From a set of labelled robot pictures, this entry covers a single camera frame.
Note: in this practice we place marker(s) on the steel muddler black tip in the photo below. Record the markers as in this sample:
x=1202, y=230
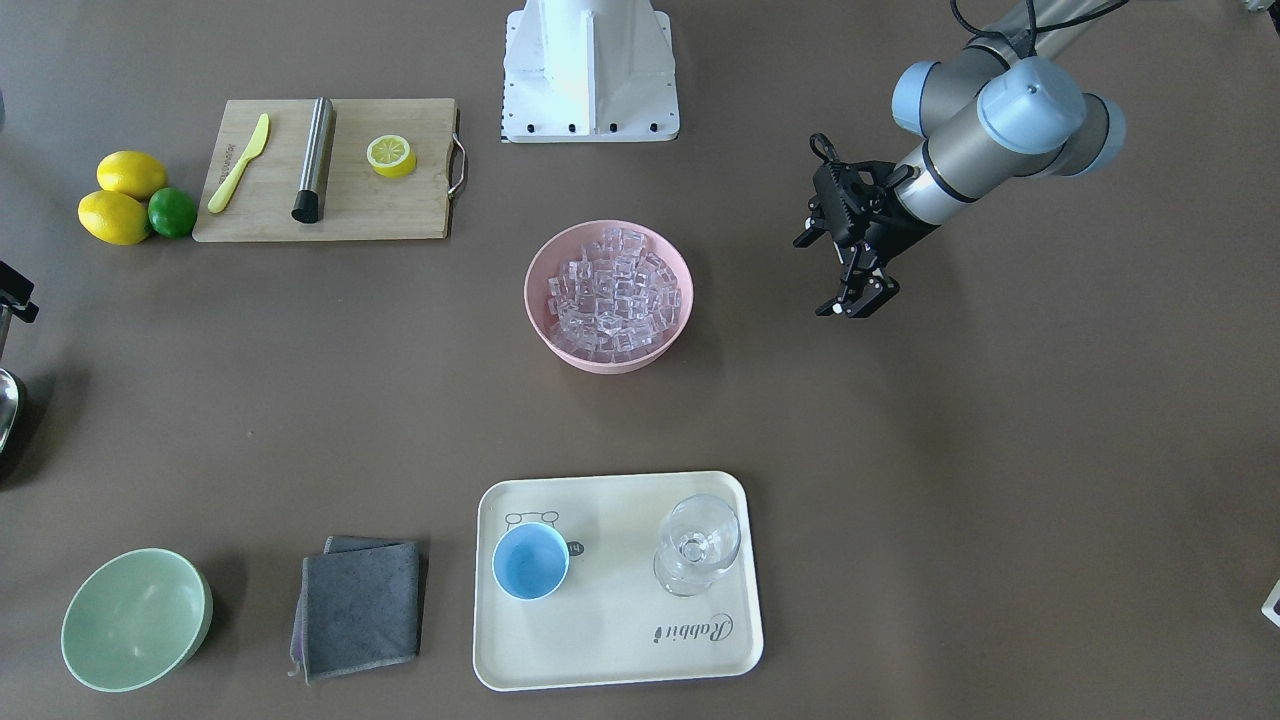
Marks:
x=311, y=192

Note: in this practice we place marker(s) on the stainless steel ice scoop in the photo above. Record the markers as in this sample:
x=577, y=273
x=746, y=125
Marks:
x=11, y=388

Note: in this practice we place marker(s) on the half lemon slice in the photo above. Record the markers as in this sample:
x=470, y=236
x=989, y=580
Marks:
x=391, y=156

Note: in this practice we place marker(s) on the cream serving tray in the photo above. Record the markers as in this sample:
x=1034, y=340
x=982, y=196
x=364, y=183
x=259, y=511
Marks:
x=610, y=622

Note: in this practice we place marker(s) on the grey folded cloth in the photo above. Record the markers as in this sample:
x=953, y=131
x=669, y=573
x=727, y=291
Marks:
x=359, y=607

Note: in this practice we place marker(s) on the bamboo cutting board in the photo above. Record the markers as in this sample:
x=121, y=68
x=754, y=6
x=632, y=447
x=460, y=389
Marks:
x=358, y=204

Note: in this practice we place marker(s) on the green bowl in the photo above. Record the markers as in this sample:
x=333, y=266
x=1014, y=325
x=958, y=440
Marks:
x=135, y=620

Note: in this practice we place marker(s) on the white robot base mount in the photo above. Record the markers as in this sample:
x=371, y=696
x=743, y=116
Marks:
x=589, y=72

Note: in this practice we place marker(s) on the clear wine glass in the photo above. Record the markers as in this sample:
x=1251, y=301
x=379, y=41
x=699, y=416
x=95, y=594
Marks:
x=699, y=541

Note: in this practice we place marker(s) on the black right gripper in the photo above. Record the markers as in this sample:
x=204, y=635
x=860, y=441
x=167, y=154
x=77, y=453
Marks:
x=14, y=284

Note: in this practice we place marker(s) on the blue plastic cup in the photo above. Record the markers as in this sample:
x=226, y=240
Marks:
x=531, y=561

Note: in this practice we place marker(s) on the green lime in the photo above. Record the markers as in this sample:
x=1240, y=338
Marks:
x=172, y=212

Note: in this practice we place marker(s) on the pink bowl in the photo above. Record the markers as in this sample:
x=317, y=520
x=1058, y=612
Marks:
x=566, y=245

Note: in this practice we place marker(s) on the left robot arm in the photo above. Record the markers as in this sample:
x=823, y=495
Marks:
x=1001, y=109

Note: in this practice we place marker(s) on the clear ice cubes pile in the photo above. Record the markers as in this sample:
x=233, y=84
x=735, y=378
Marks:
x=616, y=301

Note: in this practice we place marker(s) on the yellow lemon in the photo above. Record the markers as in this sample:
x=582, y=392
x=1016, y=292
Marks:
x=135, y=173
x=114, y=217

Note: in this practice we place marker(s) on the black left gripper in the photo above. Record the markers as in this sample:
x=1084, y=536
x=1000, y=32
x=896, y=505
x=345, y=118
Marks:
x=893, y=233

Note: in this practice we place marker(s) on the yellow plastic knife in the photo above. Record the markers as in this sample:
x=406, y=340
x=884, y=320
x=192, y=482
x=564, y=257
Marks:
x=226, y=190

